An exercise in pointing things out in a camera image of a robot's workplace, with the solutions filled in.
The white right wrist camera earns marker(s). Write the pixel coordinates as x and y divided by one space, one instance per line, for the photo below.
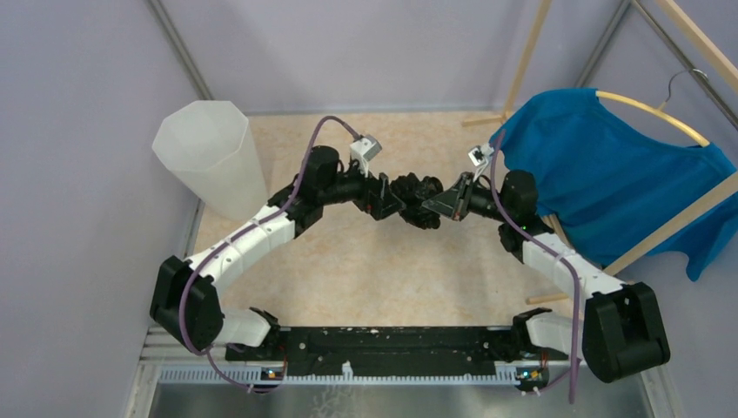
481 155

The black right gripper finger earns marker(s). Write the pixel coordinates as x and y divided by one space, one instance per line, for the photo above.
463 183
451 204

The blue t-shirt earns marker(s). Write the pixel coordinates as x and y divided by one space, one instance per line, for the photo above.
609 185

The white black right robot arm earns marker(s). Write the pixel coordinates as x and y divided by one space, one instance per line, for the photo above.
616 327

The white translucent trash bin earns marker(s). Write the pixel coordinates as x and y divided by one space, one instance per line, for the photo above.
208 145

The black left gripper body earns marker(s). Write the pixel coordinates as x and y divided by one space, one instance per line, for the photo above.
353 186

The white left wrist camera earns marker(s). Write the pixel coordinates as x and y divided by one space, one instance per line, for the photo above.
363 150

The wooden clothes hanger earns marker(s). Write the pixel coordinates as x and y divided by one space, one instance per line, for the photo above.
658 111

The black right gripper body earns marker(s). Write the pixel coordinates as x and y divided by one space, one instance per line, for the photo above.
483 202

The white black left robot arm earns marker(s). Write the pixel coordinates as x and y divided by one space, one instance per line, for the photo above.
186 298

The wooden clothes rack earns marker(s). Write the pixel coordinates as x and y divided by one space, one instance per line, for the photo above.
700 231

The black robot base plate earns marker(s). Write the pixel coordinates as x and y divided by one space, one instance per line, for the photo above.
393 351

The black plastic trash bag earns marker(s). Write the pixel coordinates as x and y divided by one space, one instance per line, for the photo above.
414 191

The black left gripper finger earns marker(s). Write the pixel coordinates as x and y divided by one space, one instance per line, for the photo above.
383 188
385 205

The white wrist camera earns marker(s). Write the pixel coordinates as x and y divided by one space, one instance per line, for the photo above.
363 150
481 155

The white slotted cable duct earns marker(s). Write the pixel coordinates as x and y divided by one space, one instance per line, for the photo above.
205 374

